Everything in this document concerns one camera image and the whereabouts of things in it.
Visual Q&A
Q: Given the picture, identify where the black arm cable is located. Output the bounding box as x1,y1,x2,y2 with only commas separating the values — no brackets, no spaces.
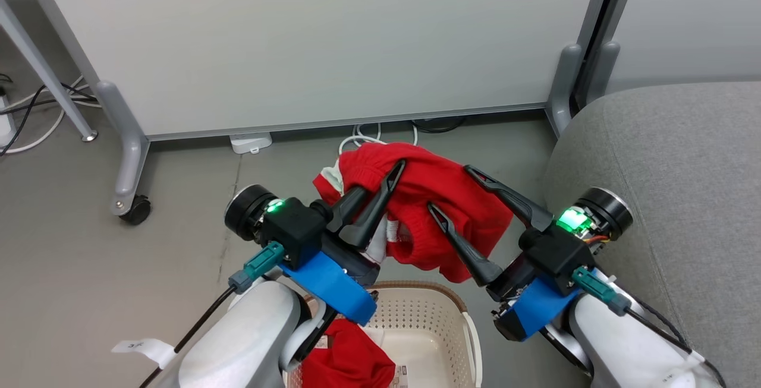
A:
139,284,238,388
623,296,728,388

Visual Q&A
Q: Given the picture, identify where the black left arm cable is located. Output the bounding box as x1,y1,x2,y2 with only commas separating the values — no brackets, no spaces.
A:
139,284,238,388

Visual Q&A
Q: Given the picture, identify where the white partition panel on casters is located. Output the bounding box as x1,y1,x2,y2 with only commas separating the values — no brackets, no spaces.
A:
17,0,619,226

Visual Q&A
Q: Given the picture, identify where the white paper tag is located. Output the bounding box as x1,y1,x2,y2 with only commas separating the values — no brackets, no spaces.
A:
111,338,177,370

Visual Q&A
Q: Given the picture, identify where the white coiled cable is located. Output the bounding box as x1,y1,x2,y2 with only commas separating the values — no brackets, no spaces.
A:
338,122,419,157

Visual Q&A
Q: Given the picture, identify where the teal left cable connector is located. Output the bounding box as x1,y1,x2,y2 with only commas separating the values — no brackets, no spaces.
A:
228,241,285,294

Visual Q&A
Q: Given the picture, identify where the white partition panel grey post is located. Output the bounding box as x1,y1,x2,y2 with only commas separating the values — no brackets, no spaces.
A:
586,0,761,106

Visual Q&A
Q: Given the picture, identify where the white power adapter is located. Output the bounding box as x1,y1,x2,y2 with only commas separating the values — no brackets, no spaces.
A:
229,132,273,155

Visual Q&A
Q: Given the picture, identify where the black floor cable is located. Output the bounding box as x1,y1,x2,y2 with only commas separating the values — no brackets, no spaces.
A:
410,115,468,134

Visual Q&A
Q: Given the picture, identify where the grey metal table leg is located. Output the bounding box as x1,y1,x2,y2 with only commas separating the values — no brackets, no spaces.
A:
0,0,99,143

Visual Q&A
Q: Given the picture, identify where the red knitted garment white trim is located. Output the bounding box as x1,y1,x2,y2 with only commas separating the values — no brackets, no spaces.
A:
313,142,514,284

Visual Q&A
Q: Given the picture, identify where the teal cable connector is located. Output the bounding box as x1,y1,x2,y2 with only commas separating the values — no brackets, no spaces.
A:
228,241,285,294
571,266,633,318

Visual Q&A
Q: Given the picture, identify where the red garment with label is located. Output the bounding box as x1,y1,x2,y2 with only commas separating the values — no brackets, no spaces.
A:
300,318,397,388

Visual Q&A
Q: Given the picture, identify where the white cable bundle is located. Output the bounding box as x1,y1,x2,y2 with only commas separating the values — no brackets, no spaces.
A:
0,75,103,155

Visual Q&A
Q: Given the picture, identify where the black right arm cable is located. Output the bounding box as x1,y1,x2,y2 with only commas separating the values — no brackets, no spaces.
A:
623,296,728,388

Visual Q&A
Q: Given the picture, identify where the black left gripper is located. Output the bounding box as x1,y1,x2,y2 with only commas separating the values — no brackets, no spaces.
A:
225,160,407,288

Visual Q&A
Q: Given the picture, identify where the teal right cable connector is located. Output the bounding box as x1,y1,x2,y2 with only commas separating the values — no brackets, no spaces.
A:
571,266,633,318

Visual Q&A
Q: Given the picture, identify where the black cable bundle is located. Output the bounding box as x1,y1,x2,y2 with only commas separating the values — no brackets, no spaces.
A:
0,73,99,157

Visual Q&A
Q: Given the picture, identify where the white power strip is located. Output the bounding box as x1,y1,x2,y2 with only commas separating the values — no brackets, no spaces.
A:
0,93,17,146

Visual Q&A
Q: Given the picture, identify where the cream perforated laundry basket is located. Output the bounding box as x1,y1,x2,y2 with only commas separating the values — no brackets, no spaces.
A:
284,280,483,388

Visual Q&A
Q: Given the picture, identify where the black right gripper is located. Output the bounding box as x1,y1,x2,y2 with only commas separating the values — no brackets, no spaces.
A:
427,165,634,304

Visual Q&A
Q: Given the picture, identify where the grey fabric sofa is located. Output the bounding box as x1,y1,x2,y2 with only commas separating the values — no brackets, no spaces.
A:
543,81,761,388

